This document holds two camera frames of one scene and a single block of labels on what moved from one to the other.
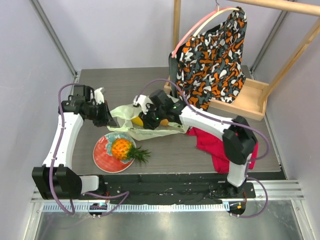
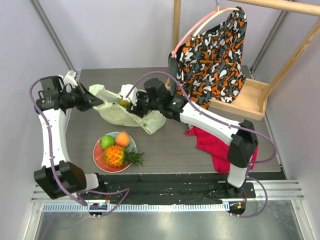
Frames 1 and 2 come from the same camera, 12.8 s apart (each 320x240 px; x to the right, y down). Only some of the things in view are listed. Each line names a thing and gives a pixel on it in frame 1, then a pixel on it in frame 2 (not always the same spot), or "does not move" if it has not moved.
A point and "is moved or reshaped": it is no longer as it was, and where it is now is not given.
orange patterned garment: x=208 y=68 does not move
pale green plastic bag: x=124 y=114 is moved or reshaped
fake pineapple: x=124 y=149 to x=117 y=156
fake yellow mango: x=137 y=121 to x=124 y=102
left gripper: x=104 y=121 to x=88 y=100
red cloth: x=213 y=146 does not move
